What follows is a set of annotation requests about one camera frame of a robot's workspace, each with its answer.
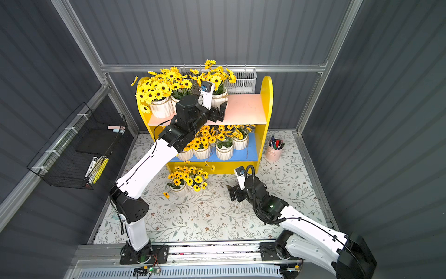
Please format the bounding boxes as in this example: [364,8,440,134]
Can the shelf pot four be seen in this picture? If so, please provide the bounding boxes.
[231,124,256,151]
[184,166,209,192]

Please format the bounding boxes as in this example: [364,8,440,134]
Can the shelf pot five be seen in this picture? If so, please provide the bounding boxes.
[167,168,188,191]

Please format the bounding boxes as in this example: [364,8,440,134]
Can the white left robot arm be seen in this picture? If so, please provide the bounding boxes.
[110,95,228,256]

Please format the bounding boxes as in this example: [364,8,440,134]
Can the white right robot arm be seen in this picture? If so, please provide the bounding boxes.
[228,167,377,279]

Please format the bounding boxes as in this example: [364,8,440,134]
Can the lower shelf pot two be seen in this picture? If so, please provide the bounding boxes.
[191,126,211,160]

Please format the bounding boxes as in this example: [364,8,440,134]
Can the shelf pot two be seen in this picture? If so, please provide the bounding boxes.
[191,126,211,160]
[166,67,193,101]

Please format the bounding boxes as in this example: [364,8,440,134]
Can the yellow wooden shelf unit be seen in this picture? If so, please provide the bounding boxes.
[136,75,274,175]

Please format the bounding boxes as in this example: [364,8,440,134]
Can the top shelf pot two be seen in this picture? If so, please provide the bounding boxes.
[166,67,193,101]

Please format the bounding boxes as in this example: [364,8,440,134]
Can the lower shelf pot one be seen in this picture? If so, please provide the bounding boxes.
[178,141,193,162]

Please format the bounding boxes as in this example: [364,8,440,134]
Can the pink pen cup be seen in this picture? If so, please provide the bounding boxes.
[266,136,285,162]

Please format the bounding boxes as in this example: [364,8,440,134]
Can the pink sticky notes in basket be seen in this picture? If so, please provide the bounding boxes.
[108,126,125,134]

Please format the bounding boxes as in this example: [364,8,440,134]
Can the small green circuit board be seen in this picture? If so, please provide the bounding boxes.
[132,266,161,279]

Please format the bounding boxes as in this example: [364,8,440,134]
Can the yellow marker in basket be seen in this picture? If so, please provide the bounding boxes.
[89,156,109,184]

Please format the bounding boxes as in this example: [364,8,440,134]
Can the white marker in basket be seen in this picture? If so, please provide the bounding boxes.
[85,157,98,177]

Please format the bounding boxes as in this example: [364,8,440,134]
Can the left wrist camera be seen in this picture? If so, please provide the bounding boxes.
[200,81,215,110]

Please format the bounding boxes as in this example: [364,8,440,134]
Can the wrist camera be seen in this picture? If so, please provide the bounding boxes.
[234,166,245,191]
[200,81,215,110]

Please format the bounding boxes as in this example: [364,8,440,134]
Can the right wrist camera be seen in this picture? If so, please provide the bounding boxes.
[234,166,245,191]

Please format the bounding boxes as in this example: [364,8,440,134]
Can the white wire wall basket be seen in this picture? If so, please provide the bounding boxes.
[225,68,257,94]

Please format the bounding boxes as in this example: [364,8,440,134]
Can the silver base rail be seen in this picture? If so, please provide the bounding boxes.
[70,234,340,268]

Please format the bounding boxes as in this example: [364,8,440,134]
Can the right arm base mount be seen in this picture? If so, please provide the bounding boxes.
[257,242,304,262]

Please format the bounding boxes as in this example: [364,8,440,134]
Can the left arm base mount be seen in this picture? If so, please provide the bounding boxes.
[120,243,170,265]

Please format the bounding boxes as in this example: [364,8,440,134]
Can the black wire wall basket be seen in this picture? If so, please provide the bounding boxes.
[27,106,127,189]

